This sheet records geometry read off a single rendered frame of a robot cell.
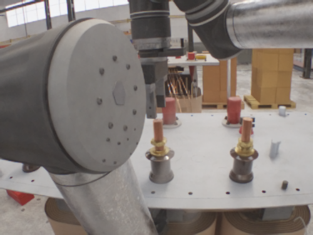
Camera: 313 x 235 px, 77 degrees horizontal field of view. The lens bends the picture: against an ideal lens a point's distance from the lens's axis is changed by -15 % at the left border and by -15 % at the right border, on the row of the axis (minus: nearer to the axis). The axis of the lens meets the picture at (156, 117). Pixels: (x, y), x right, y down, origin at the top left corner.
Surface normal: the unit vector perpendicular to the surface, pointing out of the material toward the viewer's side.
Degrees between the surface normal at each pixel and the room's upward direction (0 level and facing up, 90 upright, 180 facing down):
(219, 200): 11
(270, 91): 90
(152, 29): 90
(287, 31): 112
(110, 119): 85
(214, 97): 90
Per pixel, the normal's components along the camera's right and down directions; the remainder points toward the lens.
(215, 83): -0.15, 0.36
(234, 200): -0.10, -0.85
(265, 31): -0.71, 0.60
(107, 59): 0.93, -0.03
